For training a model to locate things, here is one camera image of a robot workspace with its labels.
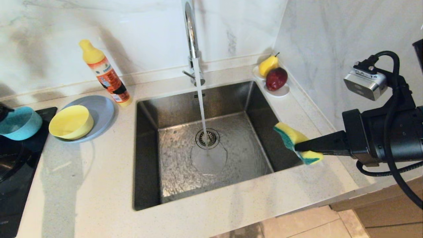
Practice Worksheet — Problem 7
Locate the dark red apple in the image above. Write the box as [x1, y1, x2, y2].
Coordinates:
[266, 67, 288, 91]

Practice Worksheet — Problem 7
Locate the pale yellow bowl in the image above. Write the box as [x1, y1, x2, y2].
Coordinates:
[49, 105, 94, 140]

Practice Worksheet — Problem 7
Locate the yellow sponge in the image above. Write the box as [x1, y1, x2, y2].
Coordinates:
[274, 122, 324, 165]

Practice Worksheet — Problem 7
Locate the chrome faucet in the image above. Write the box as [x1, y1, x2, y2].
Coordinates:
[182, 0, 206, 87]

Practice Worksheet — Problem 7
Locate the wooden cabinet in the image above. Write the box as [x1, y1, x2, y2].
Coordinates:
[329, 175, 423, 238]

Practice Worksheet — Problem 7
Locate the yellow pear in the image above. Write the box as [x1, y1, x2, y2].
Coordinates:
[258, 52, 280, 77]

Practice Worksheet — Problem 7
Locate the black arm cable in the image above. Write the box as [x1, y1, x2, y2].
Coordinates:
[367, 51, 423, 209]

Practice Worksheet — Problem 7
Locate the metal sink drain strainer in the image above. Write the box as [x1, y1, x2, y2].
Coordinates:
[195, 128, 220, 150]

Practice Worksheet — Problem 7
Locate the thin braided gripper cable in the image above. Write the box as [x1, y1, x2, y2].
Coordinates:
[356, 160, 423, 177]

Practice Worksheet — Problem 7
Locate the blue-grey plate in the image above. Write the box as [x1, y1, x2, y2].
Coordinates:
[55, 95, 115, 143]

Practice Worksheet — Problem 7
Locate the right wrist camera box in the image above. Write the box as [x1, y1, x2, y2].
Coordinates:
[344, 61, 388, 101]

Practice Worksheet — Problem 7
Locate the orange dish soap bottle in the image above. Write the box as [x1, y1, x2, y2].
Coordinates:
[79, 40, 133, 107]

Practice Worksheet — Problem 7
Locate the light blue bowl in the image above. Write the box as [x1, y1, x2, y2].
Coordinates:
[0, 106, 43, 141]

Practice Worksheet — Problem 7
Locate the stainless steel sink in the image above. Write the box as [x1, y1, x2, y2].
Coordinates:
[133, 80, 304, 211]

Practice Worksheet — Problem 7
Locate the running water stream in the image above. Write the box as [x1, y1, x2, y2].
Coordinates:
[192, 58, 210, 156]

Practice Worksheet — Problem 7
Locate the black induction cooktop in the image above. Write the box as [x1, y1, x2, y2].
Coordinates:
[0, 107, 58, 238]

